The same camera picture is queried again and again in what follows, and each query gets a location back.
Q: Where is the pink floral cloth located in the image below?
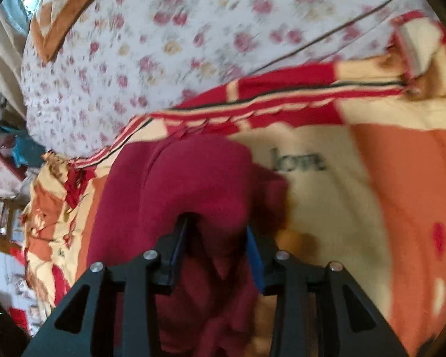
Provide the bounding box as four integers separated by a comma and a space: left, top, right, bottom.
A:
0, 151, 29, 199

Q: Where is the red orange printed blanket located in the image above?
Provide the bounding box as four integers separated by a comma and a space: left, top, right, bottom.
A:
21, 10, 446, 357

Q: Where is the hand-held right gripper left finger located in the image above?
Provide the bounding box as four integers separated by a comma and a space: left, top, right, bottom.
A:
21, 216, 189, 357

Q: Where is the teal cloth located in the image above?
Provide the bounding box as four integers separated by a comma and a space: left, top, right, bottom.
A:
12, 134, 47, 169

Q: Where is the maroon small garment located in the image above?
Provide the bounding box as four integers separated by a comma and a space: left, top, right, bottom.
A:
85, 134, 291, 357

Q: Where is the dark object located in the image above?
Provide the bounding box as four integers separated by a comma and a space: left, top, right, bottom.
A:
0, 295, 30, 357

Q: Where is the orange brown checkered cloth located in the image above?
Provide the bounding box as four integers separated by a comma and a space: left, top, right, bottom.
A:
29, 0, 120, 65

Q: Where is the white floral quilt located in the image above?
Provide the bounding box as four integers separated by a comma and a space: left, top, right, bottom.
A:
20, 0, 432, 160

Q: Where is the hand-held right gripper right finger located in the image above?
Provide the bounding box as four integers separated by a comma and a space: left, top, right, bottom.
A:
245, 225, 410, 357

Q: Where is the beige cloth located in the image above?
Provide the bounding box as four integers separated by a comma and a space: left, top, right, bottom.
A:
0, 7, 32, 120

